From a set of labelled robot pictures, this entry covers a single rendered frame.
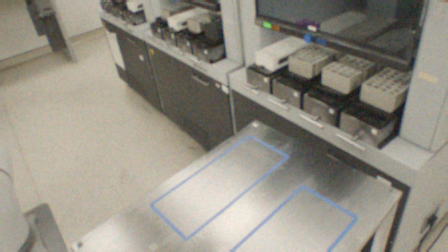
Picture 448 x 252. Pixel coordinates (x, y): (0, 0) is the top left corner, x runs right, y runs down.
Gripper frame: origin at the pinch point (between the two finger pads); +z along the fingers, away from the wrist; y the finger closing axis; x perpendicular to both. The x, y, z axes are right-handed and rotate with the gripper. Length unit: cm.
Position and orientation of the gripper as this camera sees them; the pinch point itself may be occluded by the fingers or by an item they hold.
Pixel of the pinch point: (50, 36)
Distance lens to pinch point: 82.8
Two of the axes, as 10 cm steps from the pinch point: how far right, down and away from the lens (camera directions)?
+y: 6.0, 4.0, -6.9
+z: 1.1, 8.2, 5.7
